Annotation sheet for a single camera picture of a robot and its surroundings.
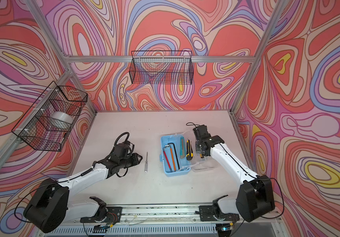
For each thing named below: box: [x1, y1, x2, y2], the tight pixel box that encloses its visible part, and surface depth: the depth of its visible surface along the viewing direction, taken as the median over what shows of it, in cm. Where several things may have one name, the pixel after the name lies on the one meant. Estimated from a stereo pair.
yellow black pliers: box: [185, 139, 194, 161], surface depth 88 cm
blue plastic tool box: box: [159, 133, 191, 177], surface depth 94 cm
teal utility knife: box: [179, 136, 186, 159], surface depth 90 cm
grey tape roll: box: [49, 111, 76, 129], surface depth 74 cm
